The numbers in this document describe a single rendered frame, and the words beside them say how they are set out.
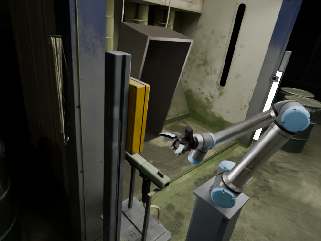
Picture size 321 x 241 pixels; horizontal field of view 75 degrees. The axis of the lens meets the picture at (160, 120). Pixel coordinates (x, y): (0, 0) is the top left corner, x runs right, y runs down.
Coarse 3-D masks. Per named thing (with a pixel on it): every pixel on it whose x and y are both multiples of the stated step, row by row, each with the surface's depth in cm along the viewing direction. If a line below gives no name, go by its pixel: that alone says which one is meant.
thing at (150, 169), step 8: (128, 160) 102; (136, 160) 98; (144, 160) 98; (136, 168) 98; (144, 168) 94; (152, 168) 94; (144, 176) 96; (152, 176) 90; (160, 176) 89; (144, 184) 98; (160, 184) 87; (144, 192) 99; (144, 200) 102
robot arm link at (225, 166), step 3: (222, 162) 147; (225, 162) 148; (228, 162) 148; (231, 162) 149; (219, 165) 146; (222, 165) 143; (225, 165) 143; (228, 165) 144; (231, 165) 144; (234, 165) 145; (219, 168) 146; (222, 168) 142; (225, 168) 140; (228, 168) 140; (231, 168) 141; (219, 171) 144; (222, 171) 142; (225, 171) 140; (228, 171) 139; (216, 174) 147; (219, 174) 141
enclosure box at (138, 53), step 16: (128, 32) 172; (144, 32) 167; (160, 32) 185; (176, 32) 208; (128, 48) 176; (144, 48) 163; (160, 48) 226; (176, 48) 215; (144, 64) 222; (160, 64) 235; (176, 64) 220; (144, 80) 237; (160, 80) 241; (176, 80) 225; (160, 96) 246; (160, 112) 252; (160, 128) 259
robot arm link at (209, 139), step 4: (204, 136) 122; (208, 136) 123; (212, 136) 125; (204, 140) 120; (208, 140) 122; (212, 140) 124; (204, 144) 120; (208, 144) 123; (212, 144) 125; (204, 148) 124; (208, 148) 125
